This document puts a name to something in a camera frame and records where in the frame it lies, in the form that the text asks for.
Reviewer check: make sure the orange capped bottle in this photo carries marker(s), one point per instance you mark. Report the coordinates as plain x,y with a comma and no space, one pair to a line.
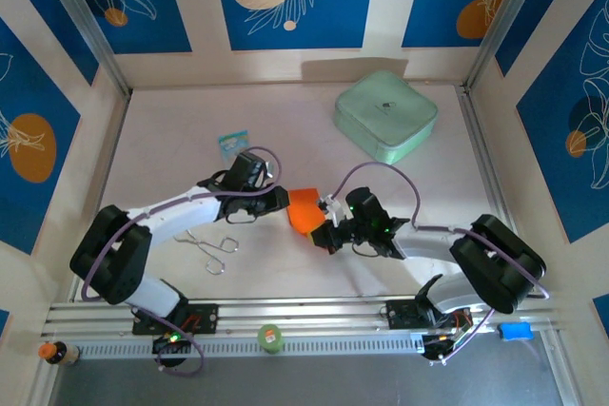
59,353

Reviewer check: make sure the aluminium rail frame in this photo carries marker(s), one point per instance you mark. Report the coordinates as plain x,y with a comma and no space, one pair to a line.
304,311

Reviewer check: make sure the mint green zip case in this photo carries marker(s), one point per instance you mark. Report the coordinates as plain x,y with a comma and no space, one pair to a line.
385,111

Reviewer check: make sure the orange square paper sheet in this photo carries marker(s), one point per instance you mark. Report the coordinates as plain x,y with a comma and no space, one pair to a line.
304,211

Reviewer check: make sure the blue box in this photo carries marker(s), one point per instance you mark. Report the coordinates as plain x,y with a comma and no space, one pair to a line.
514,331

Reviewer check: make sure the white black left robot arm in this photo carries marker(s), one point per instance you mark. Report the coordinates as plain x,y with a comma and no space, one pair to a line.
114,254

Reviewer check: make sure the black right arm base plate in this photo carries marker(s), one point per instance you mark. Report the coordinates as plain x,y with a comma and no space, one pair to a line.
399,313

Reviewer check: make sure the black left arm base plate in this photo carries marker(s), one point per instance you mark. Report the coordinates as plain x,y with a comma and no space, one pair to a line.
207,318

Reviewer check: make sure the black controller board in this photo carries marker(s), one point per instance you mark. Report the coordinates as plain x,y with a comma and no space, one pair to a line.
442,344
171,343

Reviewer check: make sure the aluminium corner post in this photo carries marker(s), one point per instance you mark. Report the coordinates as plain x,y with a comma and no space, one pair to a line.
504,21
85,21

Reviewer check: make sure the aluminium side rail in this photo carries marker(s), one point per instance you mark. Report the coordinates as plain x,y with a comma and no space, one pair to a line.
490,163
102,163

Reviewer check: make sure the green tape roll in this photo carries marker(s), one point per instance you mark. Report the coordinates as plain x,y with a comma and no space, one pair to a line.
271,337

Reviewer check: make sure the light blue wipes packet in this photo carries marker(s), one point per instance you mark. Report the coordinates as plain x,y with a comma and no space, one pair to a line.
233,142

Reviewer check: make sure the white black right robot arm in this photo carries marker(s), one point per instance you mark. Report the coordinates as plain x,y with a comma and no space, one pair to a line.
499,263

